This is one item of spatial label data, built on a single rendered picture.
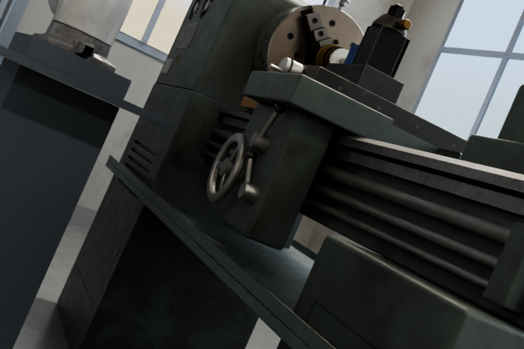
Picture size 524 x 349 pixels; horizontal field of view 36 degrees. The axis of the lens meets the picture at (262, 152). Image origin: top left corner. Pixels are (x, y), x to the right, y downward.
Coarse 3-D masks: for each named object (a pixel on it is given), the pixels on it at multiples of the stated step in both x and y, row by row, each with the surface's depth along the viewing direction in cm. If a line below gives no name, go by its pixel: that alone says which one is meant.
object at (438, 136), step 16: (320, 80) 162; (336, 80) 163; (352, 96) 164; (368, 96) 165; (384, 112) 167; (400, 112) 168; (400, 128) 169; (416, 128) 170; (432, 128) 171; (432, 144) 172; (448, 144) 173; (464, 144) 174
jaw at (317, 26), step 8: (304, 16) 221; (312, 16) 220; (304, 24) 223; (312, 24) 220; (320, 24) 221; (312, 32) 219; (320, 32) 219; (312, 40) 221; (320, 40) 219; (328, 40) 218; (312, 48) 223
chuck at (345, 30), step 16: (288, 16) 222; (320, 16) 225; (336, 16) 226; (272, 32) 222; (288, 32) 222; (304, 32) 224; (336, 32) 227; (352, 32) 228; (272, 48) 221; (288, 48) 223; (304, 48) 224; (272, 64) 222; (304, 64) 225
